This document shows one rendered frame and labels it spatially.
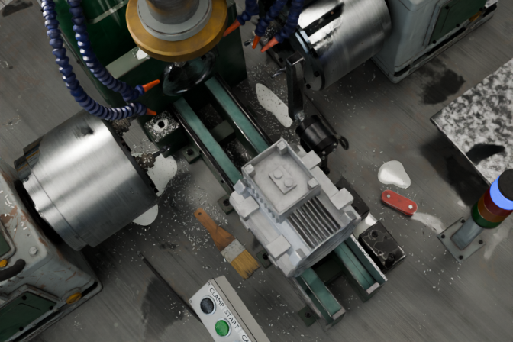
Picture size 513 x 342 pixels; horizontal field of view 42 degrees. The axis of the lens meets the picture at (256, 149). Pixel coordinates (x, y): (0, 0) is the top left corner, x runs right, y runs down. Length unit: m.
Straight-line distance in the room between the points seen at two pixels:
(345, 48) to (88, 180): 0.58
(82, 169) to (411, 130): 0.81
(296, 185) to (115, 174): 0.35
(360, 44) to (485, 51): 0.47
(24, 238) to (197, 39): 0.49
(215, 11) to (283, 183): 0.34
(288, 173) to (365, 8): 0.39
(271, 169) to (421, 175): 0.48
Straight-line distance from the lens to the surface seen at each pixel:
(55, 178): 1.31
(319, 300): 1.42
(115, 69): 1.39
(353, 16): 1.40
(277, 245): 1.28
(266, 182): 1.27
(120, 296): 1.59
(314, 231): 1.25
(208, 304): 1.27
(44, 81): 1.84
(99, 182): 1.30
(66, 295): 1.52
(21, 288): 1.35
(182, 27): 1.15
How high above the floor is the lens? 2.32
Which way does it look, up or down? 69 degrees down
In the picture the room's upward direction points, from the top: 10 degrees counter-clockwise
